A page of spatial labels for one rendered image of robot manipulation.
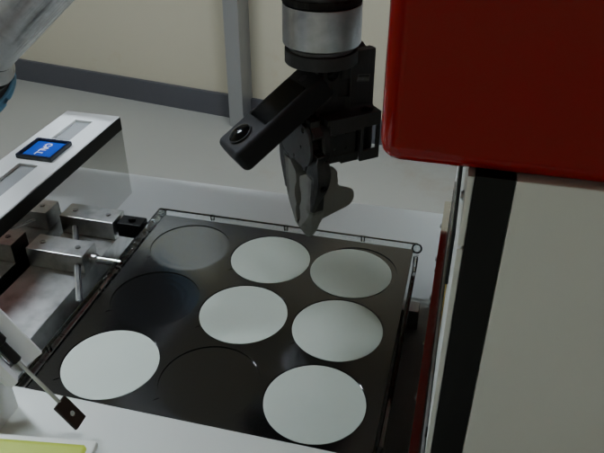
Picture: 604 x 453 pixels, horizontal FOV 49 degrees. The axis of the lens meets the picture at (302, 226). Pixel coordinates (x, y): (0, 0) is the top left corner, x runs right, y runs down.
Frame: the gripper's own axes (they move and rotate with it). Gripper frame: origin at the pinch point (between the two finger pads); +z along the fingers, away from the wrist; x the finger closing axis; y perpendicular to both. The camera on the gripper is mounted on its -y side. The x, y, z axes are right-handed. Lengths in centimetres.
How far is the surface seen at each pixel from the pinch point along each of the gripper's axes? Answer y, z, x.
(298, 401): -8.1, 8.8, -15.5
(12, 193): -28.0, 2.7, 27.2
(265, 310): -5.5, 8.8, -1.7
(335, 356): -1.9, 8.8, -11.7
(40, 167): -23.6, 2.7, 32.9
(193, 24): 70, 54, 257
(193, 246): -8.6, 8.8, 14.1
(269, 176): 72, 99, 177
